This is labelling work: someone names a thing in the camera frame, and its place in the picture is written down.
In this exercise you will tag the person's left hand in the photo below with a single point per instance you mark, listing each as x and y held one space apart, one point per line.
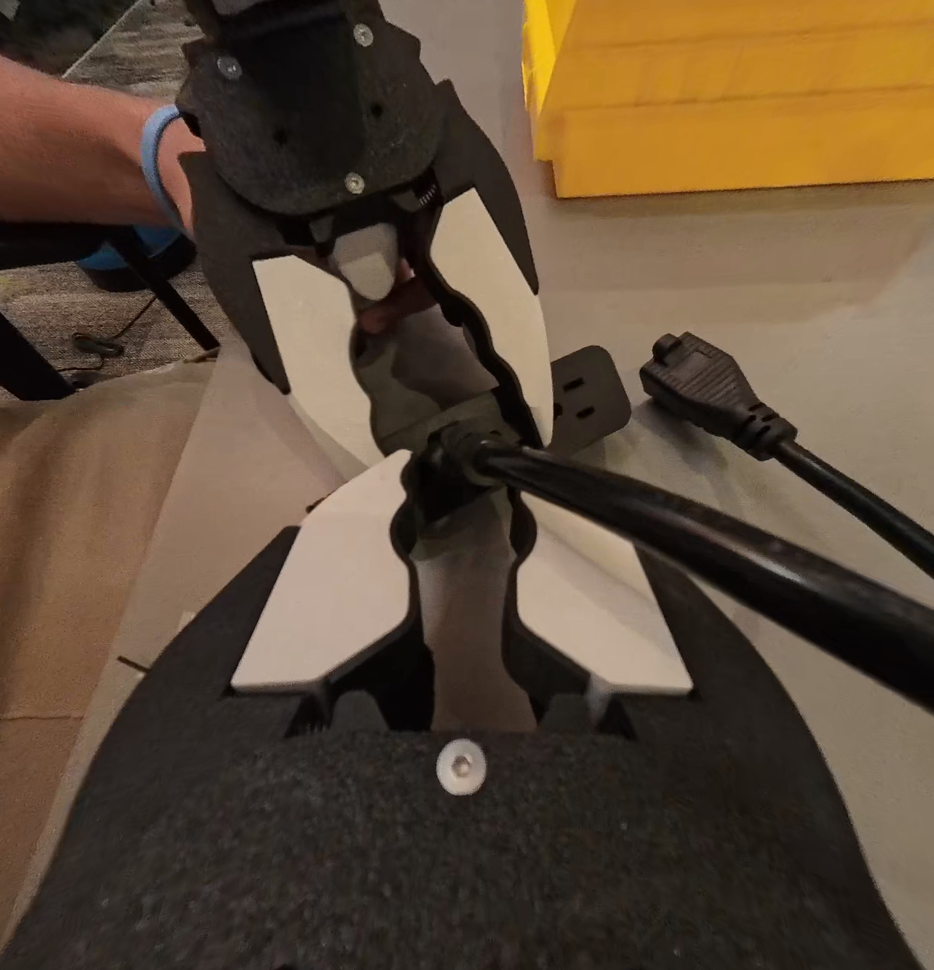
387 312

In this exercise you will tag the person's tan trousers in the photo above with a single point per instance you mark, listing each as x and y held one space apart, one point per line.
57 530

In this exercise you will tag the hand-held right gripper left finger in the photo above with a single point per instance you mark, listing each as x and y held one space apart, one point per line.
338 576

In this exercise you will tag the grey desk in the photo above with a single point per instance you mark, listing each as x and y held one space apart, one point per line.
739 288

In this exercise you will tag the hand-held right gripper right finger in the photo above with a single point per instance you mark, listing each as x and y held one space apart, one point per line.
588 614

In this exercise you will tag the blue round object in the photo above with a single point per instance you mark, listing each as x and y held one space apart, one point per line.
118 258

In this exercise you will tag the person's left forearm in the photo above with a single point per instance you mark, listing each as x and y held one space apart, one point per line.
57 144

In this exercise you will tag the yellow plastic bin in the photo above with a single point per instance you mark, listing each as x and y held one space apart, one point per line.
739 114

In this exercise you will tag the blue wristband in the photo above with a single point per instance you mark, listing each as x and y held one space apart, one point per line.
150 167

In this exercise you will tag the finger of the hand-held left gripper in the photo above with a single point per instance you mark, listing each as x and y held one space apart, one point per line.
307 341
504 303

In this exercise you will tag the black chair frame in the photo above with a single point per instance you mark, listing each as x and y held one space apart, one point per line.
171 303

